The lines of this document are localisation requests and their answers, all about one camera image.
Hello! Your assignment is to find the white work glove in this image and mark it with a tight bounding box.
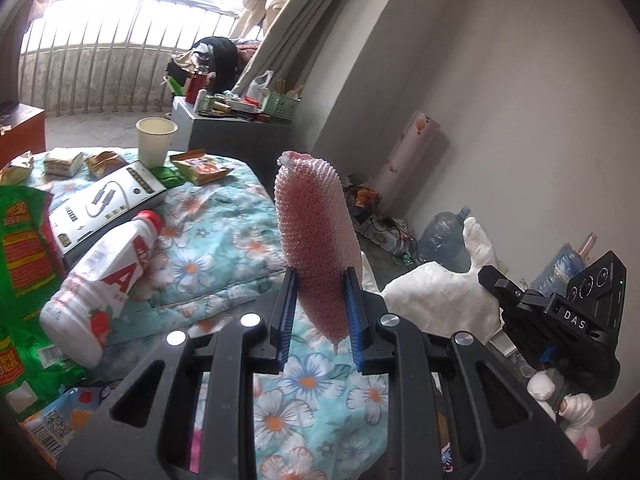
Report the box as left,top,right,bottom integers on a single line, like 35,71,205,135
378,216,501,344

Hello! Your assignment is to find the dark grey cabinet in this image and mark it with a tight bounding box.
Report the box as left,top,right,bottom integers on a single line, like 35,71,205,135
170,98,293,188

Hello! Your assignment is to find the empty water jug on floor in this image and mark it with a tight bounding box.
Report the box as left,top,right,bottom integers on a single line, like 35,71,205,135
418,206,471,273

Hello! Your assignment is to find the black bag on cabinet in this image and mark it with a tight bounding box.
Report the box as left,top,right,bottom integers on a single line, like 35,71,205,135
166,36,240,94

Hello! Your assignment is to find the white gloved right hand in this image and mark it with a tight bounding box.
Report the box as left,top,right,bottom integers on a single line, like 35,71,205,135
526,372,596,460

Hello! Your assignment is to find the red thermos bottle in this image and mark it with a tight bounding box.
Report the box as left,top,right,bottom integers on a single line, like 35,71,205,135
184,66,208,105

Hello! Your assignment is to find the green plastic storage basket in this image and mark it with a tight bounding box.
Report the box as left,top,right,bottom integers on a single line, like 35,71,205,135
262,92,300,122

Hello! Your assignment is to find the white yogurt bottle red cap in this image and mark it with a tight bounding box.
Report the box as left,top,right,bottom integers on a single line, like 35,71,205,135
39,210,163,368

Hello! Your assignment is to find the white black electronics box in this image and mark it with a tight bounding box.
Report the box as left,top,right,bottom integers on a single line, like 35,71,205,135
49,162,168,266

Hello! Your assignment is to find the small orange snack packet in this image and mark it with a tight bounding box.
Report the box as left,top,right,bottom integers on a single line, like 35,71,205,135
169,150,232,186

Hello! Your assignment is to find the brown crumpled wrapper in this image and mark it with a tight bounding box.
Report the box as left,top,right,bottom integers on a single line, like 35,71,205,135
85,151,127,180

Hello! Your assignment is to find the green snack bag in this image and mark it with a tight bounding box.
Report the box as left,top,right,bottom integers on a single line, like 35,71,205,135
1,185,86,422

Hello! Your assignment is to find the white paper cup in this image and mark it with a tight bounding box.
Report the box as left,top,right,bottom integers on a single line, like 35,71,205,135
136,117,178,169

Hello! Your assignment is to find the beige curtain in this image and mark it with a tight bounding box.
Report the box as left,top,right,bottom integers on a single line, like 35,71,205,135
233,0,347,96

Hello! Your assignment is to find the pink rolled mat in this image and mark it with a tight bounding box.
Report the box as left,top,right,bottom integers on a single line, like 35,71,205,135
373,110,440,209

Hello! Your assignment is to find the pink sponge cloth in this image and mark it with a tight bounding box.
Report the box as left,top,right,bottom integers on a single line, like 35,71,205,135
274,151,362,346

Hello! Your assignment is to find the floral teal quilt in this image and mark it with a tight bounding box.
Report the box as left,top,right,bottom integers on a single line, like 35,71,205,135
14,146,392,480

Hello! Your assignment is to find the blue jug on dispenser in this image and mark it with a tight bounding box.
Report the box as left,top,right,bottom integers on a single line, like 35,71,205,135
529,244,587,296

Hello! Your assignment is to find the orange cardboard box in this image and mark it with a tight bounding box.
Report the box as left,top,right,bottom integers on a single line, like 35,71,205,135
0,101,46,166

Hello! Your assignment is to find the orange printed snack packet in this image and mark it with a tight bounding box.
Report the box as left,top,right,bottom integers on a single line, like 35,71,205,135
21,385,113,468

